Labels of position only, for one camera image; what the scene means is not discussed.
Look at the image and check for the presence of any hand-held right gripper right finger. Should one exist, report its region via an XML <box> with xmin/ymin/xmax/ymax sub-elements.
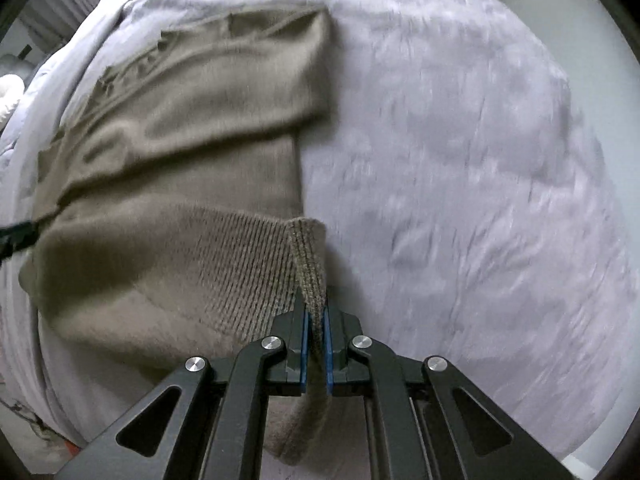
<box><xmin>322</xmin><ymin>305</ymin><xmax>576</xmax><ymax>480</ymax></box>

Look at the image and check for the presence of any orange object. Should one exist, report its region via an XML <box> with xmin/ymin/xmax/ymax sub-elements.
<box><xmin>62</xmin><ymin>437</ymin><xmax>88</xmax><ymax>461</ymax></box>

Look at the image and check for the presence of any round white pleated pillow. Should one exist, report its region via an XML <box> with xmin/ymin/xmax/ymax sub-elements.
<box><xmin>0</xmin><ymin>74</ymin><xmax>25</xmax><ymax>117</ymax></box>

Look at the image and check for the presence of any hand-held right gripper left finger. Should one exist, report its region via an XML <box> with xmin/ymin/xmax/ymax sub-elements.
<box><xmin>59</xmin><ymin>287</ymin><xmax>307</xmax><ymax>480</ymax></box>

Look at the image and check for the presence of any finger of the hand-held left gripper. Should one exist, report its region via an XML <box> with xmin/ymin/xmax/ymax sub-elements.
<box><xmin>0</xmin><ymin>219</ymin><xmax>40</xmax><ymax>263</ymax></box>

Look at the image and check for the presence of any lavender embossed blanket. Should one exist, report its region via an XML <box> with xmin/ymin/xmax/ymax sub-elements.
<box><xmin>40</xmin><ymin>0</ymin><xmax>628</xmax><ymax>468</ymax></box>

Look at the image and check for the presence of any olive brown knit sweater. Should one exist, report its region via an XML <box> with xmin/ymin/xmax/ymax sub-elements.
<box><xmin>19</xmin><ymin>7</ymin><xmax>333</xmax><ymax>466</ymax></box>

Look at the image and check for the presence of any plain lavender blanket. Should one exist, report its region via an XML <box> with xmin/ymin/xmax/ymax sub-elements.
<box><xmin>0</xmin><ymin>0</ymin><xmax>166</xmax><ymax>441</ymax></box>

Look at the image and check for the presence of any grey pleated curtain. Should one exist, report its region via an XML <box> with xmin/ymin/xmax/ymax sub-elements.
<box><xmin>22</xmin><ymin>0</ymin><xmax>108</xmax><ymax>46</ymax></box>

